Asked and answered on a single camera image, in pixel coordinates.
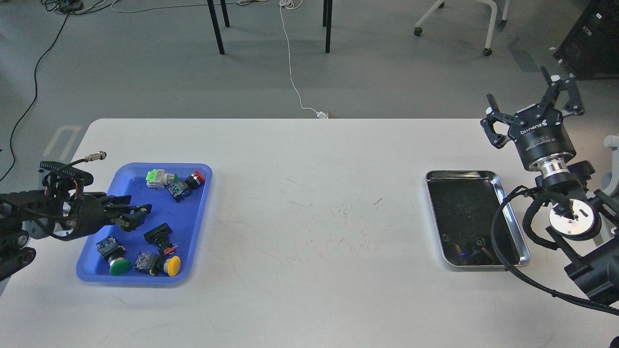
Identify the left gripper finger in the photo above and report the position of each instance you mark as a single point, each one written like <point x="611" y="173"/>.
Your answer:
<point x="127" y="217"/>
<point x="112" y="200"/>

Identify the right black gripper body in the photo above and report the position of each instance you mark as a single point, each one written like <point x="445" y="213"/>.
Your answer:
<point x="537" y="136"/>

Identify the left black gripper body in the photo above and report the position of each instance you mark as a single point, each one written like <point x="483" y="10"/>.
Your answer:
<point x="91" y="216"/>

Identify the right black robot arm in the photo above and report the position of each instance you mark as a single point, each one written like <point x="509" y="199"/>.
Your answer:
<point x="562" y="215"/>

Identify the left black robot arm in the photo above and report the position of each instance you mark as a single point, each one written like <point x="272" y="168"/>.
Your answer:
<point x="37" y="214"/>

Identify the blue plastic tray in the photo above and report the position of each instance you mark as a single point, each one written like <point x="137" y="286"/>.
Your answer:
<point x="184" y="218"/>

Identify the black equipment case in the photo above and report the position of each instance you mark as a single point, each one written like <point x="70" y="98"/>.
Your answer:
<point x="591" y="48"/>

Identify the green mushroom push button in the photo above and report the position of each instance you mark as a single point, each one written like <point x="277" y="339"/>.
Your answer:
<point x="111" y="250"/>

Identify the silver metal tray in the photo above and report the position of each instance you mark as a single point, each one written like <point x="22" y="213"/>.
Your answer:
<point x="463" y="205"/>

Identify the white office chair base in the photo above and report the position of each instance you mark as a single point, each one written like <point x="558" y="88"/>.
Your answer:
<point x="494" y="17"/>

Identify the black table leg left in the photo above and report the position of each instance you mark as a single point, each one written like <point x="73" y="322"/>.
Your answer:
<point x="215" y="23"/>

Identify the black table leg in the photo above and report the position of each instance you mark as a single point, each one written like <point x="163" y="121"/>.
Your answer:
<point x="215" y="23"/>
<point x="327" y="23"/>

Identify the black table leg right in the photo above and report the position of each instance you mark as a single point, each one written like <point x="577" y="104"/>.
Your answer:
<point x="327" y="23"/>

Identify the black square switch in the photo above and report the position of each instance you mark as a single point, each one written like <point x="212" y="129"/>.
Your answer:
<point x="159" y="236"/>

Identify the green white push button switch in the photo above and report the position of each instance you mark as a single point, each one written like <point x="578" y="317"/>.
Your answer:
<point x="159" y="179"/>

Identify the yellow push button switch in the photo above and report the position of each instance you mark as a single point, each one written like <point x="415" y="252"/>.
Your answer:
<point x="154" y="264"/>

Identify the blue grey switch block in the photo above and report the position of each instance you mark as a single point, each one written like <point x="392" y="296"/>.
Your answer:
<point x="179" y="190"/>

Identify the red push button switch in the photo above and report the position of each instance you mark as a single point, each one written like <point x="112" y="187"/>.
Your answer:
<point x="195" y="180"/>

